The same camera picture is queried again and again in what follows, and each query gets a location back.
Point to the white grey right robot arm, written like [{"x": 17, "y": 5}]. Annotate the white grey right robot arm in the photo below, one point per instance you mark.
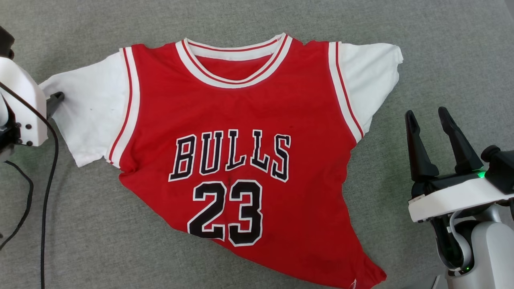
[{"x": 490, "y": 249}]

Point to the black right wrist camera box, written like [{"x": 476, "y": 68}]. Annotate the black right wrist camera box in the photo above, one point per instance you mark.
[{"x": 502, "y": 170}]

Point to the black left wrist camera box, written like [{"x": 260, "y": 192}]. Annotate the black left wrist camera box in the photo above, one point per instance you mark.
[{"x": 5, "y": 42}]

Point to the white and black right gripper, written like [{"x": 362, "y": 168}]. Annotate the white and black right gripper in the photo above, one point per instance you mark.
[{"x": 453, "y": 198}]

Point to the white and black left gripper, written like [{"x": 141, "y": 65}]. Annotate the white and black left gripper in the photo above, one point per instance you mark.
[{"x": 28, "y": 108}]

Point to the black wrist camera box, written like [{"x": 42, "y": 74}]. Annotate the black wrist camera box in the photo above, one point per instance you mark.
[
  {"x": 502, "y": 170},
  {"x": 5, "y": 42}
]

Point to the red Bulls 23 jersey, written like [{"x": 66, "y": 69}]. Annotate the red Bulls 23 jersey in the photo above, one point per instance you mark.
[{"x": 241, "y": 108}]

